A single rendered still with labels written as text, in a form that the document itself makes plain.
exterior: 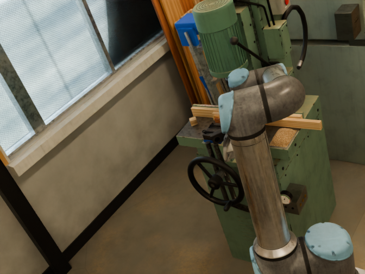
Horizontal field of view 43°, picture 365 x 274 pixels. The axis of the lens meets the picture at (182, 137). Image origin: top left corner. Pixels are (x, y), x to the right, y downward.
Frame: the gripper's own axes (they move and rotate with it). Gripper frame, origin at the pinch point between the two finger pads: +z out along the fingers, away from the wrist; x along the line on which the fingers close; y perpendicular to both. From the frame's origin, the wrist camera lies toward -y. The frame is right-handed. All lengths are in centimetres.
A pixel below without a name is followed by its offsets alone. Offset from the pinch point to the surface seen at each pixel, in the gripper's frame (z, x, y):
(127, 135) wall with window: -103, 63, -127
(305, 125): -37.7, 19.3, 22.5
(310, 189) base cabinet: -47, 71, 12
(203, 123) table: -47, 18, -30
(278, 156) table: -23.9, 23.3, 11.1
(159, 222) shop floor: -53, 103, -100
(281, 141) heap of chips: -27.3, 17.6, 13.4
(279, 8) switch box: -72, -22, 17
